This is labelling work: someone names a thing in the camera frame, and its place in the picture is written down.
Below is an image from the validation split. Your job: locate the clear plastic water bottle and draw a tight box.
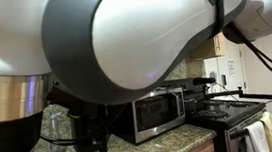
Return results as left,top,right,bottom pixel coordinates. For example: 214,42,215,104
44,111,65,152

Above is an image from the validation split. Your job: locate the black coffee maker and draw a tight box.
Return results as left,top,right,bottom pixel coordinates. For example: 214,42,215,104
66,100,113,152

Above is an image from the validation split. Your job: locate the stainless steel microwave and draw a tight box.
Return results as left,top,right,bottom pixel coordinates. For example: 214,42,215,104
105,85,188,148

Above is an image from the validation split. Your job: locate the black electric stove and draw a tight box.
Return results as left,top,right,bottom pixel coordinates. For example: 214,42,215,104
183,85,272,152

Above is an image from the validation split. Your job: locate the white hanging towel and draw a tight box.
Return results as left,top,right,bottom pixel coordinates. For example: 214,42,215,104
242,119,271,152

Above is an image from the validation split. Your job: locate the yellow hanging towel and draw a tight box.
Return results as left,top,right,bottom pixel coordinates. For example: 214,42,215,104
259,110,272,152

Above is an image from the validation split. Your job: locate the black stereo camera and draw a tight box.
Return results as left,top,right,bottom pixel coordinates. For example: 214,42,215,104
159,74,217,92

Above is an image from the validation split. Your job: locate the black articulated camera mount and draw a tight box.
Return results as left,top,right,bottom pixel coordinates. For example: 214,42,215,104
203,82,272,116

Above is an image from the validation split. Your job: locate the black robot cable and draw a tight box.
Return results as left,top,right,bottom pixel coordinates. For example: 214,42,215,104
212,0,272,93

